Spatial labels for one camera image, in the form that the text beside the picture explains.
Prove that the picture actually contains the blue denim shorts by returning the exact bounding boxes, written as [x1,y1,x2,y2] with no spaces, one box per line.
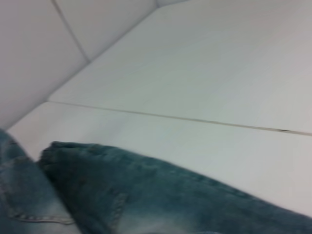
[0,128,312,234]

